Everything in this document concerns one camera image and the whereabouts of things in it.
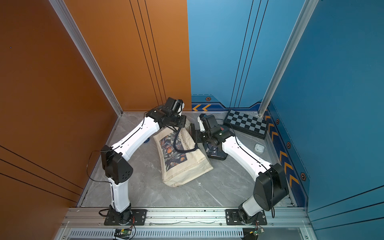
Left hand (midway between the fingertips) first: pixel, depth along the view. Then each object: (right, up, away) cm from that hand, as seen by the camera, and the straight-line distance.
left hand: (185, 119), depth 86 cm
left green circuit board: (-29, -56, -14) cm, 64 cm away
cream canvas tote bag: (-3, -21, -5) cm, 22 cm away
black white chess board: (+46, -2, +23) cm, 52 cm away
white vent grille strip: (-10, -55, -16) cm, 58 cm away
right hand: (+6, -9, -3) cm, 11 cm away
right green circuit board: (+36, -53, -17) cm, 66 cm away
